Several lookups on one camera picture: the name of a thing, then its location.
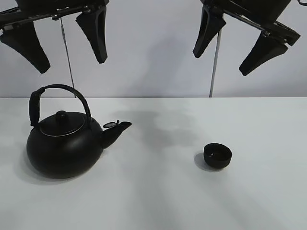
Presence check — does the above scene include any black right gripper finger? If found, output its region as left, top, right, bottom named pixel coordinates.
left=239, top=32, right=288, bottom=76
left=193, top=5, right=226, bottom=58

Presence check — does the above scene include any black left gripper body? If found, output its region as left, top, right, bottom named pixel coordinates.
left=0, top=0, right=109, bottom=31

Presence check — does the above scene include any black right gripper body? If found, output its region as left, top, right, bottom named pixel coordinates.
left=202, top=0, right=300, bottom=46

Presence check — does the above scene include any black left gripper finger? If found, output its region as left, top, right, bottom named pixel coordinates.
left=76, top=5, right=107, bottom=64
left=0, top=23, right=50, bottom=74

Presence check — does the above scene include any black round teapot kettle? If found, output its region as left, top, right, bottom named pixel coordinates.
left=26, top=84, right=132, bottom=179

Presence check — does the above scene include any small black teacup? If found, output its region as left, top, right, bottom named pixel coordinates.
left=203, top=143, right=233, bottom=170

